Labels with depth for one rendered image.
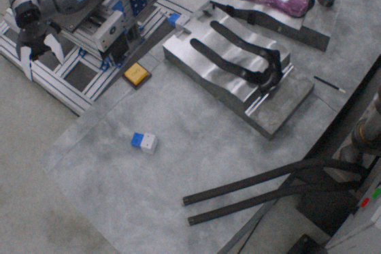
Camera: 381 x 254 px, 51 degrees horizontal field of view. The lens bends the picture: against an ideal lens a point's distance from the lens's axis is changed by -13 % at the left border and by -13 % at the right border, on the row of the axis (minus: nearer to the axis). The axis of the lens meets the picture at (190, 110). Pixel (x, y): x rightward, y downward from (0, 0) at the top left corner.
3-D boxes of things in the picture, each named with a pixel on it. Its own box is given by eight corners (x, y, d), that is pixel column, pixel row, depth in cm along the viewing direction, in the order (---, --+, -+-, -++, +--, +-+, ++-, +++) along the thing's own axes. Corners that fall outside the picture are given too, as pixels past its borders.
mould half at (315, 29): (209, 7, 175) (209, -9, 166) (234, -31, 185) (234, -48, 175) (325, 52, 163) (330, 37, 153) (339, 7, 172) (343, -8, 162)
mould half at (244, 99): (164, 58, 167) (160, 37, 154) (211, 16, 173) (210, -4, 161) (269, 141, 150) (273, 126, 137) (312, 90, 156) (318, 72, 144)
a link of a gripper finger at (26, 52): (37, 90, 94) (37, 58, 98) (30, 76, 89) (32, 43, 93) (25, 92, 94) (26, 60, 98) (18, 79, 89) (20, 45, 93)
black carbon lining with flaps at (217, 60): (186, 46, 160) (184, 31, 151) (216, 20, 164) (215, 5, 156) (262, 104, 148) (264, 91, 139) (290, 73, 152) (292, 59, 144)
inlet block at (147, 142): (118, 144, 153) (114, 138, 148) (122, 131, 155) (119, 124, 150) (152, 154, 151) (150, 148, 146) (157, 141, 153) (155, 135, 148)
